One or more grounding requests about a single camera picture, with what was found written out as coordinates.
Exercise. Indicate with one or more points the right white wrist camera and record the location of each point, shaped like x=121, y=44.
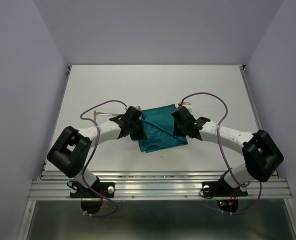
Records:
x=187, y=105

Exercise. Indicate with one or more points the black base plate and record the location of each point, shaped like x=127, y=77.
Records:
x=77, y=191
x=220, y=189

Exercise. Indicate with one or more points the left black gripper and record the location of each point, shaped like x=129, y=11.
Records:
x=141, y=135

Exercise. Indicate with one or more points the aluminium front rail frame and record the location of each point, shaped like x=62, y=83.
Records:
x=161, y=201

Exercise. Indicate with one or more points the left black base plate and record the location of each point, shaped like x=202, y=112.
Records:
x=77, y=191

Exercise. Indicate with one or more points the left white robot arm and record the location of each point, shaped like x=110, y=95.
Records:
x=70, y=151

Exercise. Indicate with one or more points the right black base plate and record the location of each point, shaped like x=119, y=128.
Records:
x=220, y=189

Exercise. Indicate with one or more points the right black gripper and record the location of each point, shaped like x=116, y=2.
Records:
x=176, y=131

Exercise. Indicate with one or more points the teal cloth napkin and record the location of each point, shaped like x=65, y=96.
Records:
x=159, y=126

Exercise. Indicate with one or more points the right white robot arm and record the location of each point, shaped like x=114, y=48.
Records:
x=261, y=155

